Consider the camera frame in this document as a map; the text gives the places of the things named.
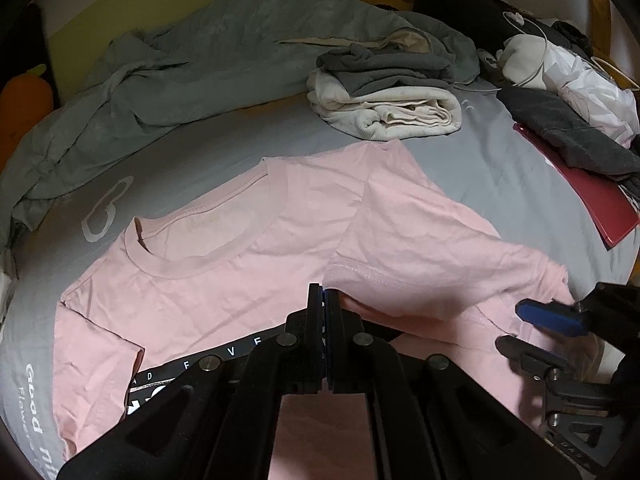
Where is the white crumpled plastic bag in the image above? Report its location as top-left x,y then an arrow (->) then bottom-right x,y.
542,42 -> 640,148

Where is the orange carrot plush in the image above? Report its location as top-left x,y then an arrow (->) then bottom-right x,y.
0,62 -> 53,161

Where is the dark grey folded garment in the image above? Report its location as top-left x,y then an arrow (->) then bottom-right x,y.
316,44 -> 456,97

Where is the red book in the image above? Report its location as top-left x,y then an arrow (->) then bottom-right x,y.
512,122 -> 640,251

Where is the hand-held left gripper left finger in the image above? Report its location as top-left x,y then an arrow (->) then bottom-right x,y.
57,284 -> 327,480

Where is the white garment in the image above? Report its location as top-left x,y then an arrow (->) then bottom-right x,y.
497,35 -> 556,88

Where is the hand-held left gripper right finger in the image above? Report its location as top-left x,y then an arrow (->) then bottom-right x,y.
325,289 -> 583,480

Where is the black jacket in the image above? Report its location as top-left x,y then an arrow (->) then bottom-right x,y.
412,0 -> 593,56

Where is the grey-green duvet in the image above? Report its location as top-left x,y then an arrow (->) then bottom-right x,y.
0,0 -> 481,248

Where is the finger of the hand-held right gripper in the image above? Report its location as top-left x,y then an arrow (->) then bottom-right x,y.
515,282 -> 640,350
495,335 -> 640,466

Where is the pink t-shirt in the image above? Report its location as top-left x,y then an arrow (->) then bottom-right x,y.
52,140 -> 601,480

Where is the cream folded garment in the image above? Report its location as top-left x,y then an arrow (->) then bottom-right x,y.
306,67 -> 463,142

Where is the dark grey cloth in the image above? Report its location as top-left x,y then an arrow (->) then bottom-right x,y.
495,85 -> 640,183

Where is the small white cloth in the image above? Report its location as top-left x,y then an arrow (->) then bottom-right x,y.
0,247 -> 18,311

